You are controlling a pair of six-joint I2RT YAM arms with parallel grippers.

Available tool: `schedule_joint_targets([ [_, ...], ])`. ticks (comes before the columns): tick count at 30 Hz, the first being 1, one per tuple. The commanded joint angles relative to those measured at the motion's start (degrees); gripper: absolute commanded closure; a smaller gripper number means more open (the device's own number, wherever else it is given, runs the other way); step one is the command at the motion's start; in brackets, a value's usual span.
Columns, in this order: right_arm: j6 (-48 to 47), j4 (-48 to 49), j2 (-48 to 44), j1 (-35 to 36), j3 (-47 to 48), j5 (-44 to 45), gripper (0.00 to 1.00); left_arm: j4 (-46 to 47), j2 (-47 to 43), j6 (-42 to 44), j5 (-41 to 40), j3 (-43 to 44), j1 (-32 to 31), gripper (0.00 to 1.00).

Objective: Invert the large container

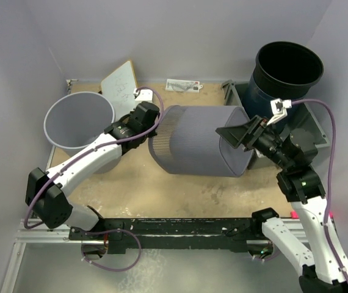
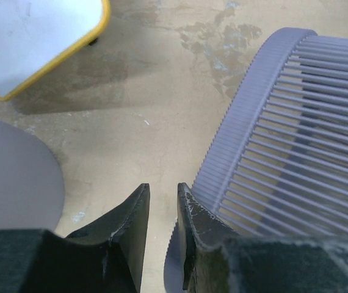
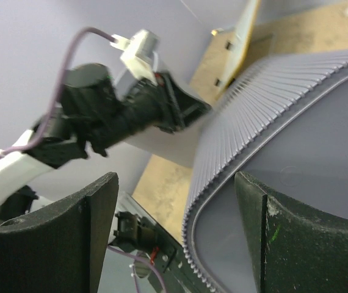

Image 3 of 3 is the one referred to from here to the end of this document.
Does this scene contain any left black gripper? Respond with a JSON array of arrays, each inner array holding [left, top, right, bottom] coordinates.
[[121, 73, 212, 134]]

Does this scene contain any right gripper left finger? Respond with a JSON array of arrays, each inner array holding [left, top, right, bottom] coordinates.
[[0, 172, 119, 292]]

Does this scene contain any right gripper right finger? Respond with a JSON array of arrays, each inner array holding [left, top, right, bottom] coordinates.
[[234, 172, 348, 292]]

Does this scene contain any grey slotted square bin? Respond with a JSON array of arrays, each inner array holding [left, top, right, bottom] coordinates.
[[182, 49, 348, 292]]

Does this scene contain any smooth lavender round bin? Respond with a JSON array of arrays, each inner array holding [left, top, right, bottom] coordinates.
[[109, 53, 210, 167]]

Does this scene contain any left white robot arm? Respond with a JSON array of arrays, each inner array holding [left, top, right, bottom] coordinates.
[[0, 63, 211, 206]]

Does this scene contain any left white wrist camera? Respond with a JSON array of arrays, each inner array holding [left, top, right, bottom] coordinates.
[[111, 29, 159, 85]]

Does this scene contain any small whiteboard wooden frame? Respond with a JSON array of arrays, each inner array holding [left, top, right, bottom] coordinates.
[[220, 0, 261, 89]]

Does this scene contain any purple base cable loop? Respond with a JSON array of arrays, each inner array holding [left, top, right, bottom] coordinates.
[[106, 244, 169, 293]]

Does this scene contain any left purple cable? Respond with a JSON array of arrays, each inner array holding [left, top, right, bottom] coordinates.
[[0, 27, 117, 178]]

